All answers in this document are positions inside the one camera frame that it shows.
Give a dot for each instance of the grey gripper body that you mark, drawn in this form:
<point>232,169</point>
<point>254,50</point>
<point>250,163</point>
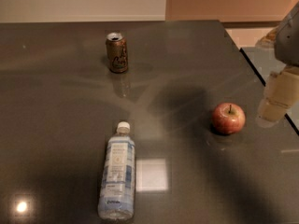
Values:
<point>288,40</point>

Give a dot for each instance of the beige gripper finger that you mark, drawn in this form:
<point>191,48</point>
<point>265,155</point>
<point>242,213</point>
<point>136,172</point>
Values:
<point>267,41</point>
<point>280,93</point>

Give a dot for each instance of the red apple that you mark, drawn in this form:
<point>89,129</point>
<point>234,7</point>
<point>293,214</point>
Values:
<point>228,118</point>

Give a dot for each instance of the brown soda can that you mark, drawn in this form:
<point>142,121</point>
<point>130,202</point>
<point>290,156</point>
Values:
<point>117,52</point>

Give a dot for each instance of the clear plastic water bottle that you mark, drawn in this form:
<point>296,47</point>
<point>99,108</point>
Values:
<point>117,192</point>

